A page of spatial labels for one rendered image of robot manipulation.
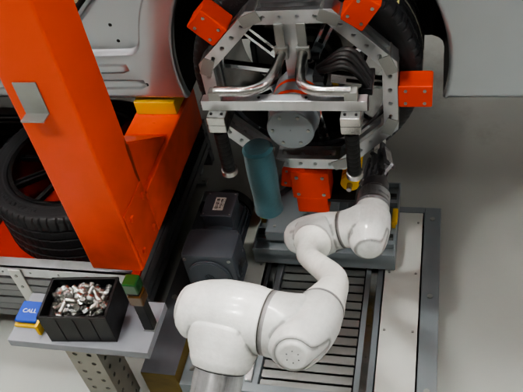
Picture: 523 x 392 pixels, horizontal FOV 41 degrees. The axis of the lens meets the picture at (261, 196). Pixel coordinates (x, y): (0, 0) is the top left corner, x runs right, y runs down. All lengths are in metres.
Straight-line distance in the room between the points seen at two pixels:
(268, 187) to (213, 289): 0.71
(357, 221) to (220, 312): 0.58
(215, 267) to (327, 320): 0.89
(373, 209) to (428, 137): 1.31
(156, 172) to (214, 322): 0.82
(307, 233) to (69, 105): 0.68
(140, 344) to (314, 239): 0.56
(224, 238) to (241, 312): 0.88
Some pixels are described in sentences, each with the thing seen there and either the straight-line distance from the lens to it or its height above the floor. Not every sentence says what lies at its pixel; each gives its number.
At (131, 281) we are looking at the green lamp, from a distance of 1.83.
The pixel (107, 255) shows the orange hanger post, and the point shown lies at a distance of 2.03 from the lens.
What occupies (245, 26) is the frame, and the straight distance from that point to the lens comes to 1.85.
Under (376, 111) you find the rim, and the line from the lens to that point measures 2.07.
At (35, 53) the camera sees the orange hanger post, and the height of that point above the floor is 1.26.
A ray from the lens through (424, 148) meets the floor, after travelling 3.05.
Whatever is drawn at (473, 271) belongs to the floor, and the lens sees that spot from 2.59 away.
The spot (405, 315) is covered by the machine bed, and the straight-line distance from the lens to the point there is 2.36.
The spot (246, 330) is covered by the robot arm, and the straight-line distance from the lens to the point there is 1.34.
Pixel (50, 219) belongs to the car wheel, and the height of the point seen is 0.50.
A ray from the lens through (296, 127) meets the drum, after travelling 1.83.
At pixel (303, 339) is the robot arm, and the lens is 1.29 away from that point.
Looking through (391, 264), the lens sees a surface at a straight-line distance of 2.44.
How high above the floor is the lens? 2.00
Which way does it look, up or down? 44 degrees down
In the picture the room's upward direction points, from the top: 12 degrees counter-clockwise
